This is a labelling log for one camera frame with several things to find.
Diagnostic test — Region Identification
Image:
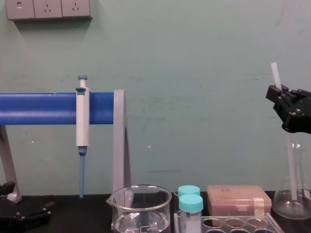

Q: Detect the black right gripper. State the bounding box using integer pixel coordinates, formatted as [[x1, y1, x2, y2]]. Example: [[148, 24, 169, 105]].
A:
[[265, 84, 311, 134]]

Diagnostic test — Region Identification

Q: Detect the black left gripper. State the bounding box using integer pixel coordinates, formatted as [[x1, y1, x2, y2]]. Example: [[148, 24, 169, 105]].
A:
[[0, 180, 55, 233]]

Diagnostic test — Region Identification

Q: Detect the white stirring rod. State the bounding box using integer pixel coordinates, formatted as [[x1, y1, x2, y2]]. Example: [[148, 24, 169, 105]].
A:
[[270, 62, 299, 201]]

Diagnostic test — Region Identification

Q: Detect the grey pipette stand leg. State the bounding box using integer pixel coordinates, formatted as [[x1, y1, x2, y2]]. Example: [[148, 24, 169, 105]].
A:
[[112, 89, 133, 195], [0, 125, 23, 203]]

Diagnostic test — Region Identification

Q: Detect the blue pipette stand bar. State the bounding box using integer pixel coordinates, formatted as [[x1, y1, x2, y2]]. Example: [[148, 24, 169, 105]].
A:
[[0, 91, 115, 126]]

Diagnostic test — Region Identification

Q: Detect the grey and blue pipette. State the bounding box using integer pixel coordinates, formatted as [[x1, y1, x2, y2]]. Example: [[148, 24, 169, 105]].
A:
[[75, 75, 92, 199]]

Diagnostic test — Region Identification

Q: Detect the clear glass conical flask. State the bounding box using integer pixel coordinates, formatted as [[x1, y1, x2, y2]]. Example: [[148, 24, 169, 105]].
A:
[[271, 142, 311, 220]]

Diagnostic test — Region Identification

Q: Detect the pink pipette tip box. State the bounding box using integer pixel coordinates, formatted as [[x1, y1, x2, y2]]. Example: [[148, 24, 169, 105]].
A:
[[206, 184, 273, 219]]

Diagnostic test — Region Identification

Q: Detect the clear glass beaker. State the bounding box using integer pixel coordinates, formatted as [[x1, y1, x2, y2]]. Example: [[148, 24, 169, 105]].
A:
[[105, 184, 173, 233]]

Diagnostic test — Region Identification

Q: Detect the clear acrylic tube rack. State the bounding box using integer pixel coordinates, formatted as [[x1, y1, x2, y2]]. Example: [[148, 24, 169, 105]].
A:
[[173, 212, 285, 233]]

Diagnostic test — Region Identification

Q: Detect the teal capped sample tube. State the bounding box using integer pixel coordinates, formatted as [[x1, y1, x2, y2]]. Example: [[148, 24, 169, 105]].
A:
[[177, 184, 201, 198], [178, 194, 204, 233]]

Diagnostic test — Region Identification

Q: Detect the grey wall socket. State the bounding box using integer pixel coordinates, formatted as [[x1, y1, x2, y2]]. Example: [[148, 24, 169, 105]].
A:
[[33, 0, 63, 19], [5, 0, 35, 21], [61, 0, 93, 18]]

